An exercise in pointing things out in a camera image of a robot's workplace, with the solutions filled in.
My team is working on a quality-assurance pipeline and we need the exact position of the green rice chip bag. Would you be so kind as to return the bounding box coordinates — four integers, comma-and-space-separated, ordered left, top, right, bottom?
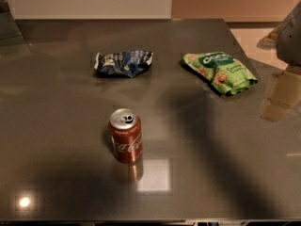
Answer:
182, 52, 258, 95

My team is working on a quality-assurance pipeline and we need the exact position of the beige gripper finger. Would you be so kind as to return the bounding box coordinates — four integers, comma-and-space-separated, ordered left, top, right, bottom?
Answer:
261, 65, 301, 121

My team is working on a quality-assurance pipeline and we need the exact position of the red coca-cola can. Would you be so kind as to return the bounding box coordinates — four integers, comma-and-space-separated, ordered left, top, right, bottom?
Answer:
108, 108, 142, 163

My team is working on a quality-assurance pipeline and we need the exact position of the blue crumpled chip bag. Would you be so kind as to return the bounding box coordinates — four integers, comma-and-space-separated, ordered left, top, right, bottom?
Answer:
94, 50, 153, 78

